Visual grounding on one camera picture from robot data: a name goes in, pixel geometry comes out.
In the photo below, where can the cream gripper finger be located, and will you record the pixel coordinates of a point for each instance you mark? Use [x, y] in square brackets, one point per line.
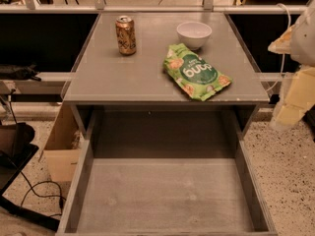
[297, 96]
[282, 44]

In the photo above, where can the orange soda can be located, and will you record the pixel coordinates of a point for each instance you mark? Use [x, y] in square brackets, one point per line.
[125, 32]

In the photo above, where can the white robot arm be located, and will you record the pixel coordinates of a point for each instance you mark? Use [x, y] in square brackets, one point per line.
[303, 38]

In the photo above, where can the grey cabinet with top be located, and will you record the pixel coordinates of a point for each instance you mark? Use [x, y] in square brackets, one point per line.
[136, 98]

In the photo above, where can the open grey top drawer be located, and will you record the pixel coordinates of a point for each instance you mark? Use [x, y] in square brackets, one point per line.
[165, 174]

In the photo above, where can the green snack bag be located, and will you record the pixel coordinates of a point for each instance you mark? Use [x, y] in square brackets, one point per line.
[199, 79]

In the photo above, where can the white ceramic bowl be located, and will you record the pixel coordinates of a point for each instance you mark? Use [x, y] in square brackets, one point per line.
[194, 34]

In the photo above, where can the cardboard box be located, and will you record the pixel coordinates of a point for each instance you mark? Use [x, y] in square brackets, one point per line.
[62, 147]

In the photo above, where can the black cloth on shelf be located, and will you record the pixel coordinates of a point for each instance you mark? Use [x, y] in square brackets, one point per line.
[18, 72]

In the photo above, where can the black chair base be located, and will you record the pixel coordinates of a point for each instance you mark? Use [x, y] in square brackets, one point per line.
[16, 150]

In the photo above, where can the metal railing frame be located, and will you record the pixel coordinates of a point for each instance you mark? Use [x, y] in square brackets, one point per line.
[157, 4]

